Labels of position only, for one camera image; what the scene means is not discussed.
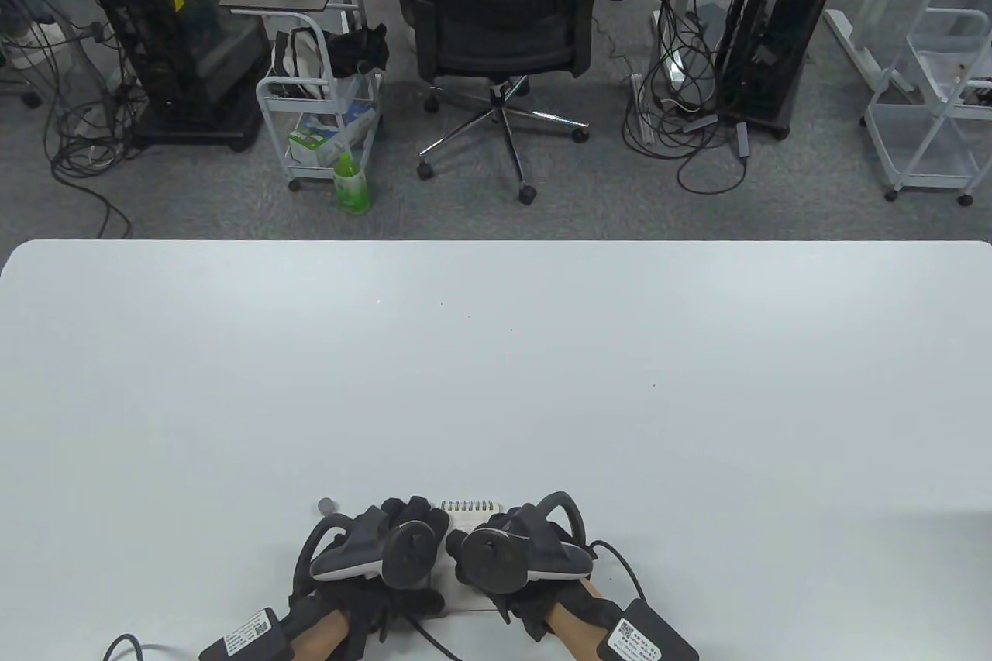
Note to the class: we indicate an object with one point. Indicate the black glass computer tower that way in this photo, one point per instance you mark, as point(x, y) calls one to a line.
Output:
point(170, 18)

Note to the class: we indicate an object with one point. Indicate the grey stamp cap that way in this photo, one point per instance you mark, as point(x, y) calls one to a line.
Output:
point(326, 506)

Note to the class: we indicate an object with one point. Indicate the grey handheld controller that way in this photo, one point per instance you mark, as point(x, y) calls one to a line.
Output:
point(496, 556)
point(411, 556)

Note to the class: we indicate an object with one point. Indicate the person's right forearm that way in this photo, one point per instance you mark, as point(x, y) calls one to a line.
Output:
point(577, 626)

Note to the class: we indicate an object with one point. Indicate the white desk foot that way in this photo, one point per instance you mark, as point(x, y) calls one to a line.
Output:
point(852, 45)

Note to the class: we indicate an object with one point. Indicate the black cloth bag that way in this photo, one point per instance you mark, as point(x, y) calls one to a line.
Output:
point(356, 49)

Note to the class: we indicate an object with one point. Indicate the white rolling cart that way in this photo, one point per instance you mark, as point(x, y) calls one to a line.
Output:
point(310, 173)
point(930, 142)

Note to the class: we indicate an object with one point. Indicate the black grey computer tower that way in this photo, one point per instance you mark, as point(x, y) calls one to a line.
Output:
point(775, 33)

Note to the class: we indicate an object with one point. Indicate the white power strip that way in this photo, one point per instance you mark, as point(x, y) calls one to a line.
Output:
point(642, 107)

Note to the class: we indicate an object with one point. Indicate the green white carton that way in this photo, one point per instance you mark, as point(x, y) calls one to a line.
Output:
point(314, 142)

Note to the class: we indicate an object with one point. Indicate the green plastic bottle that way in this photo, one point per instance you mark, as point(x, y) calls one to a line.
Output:
point(353, 188)

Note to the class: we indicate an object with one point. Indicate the person's right hand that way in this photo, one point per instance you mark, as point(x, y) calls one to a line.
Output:
point(531, 611)

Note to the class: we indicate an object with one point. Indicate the person's left forearm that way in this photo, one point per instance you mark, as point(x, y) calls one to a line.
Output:
point(322, 634)

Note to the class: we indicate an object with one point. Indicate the person's left hand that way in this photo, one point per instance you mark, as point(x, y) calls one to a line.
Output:
point(411, 510)

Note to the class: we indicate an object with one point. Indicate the black white backpack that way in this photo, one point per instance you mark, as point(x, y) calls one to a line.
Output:
point(298, 60)

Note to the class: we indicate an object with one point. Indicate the black labelled wrist box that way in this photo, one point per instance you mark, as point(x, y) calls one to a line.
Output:
point(663, 634)
point(252, 634)

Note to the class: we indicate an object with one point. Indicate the grey power adapter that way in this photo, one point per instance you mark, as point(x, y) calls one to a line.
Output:
point(700, 123)
point(742, 140)

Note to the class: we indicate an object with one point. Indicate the blue white packet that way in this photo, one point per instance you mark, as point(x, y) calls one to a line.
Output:
point(358, 118)

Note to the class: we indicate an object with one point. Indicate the white spiral notebook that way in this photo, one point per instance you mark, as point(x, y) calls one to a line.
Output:
point(465, 603)

